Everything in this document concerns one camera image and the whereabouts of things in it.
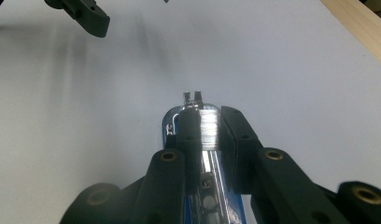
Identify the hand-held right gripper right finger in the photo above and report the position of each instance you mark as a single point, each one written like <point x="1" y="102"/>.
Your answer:
<point x="272" y="180"/>

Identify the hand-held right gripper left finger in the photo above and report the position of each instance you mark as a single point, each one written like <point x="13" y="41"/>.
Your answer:
<point x="166" y="180"/>

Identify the blue stapler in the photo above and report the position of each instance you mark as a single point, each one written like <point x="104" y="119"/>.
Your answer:
<point x="210" y="202"/>

